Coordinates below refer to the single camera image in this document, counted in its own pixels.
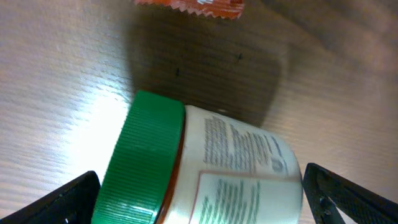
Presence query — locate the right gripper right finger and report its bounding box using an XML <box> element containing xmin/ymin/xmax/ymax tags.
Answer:
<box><xmin>302</xmin><ymin>163</ymin><xmax>397</xmax><ymax>224</ymax></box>

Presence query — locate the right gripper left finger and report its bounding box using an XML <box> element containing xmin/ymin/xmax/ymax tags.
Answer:
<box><xmin>1</xmin><ymin>170</ymin><xmax>100</xmax><ymax>224</ymax></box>

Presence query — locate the green lid white jar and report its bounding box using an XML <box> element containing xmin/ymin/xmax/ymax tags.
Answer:
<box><xmin>91</xmin><ymin>91</ymin><xmax>303</xmax><ymax>224</ymax></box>

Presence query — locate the orange snack bar wrapper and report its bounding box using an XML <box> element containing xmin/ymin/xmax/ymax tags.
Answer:
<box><xmin>134</xmin><ymin>0</ymin><xmax>245</xmax><ymax>19</ymax></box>

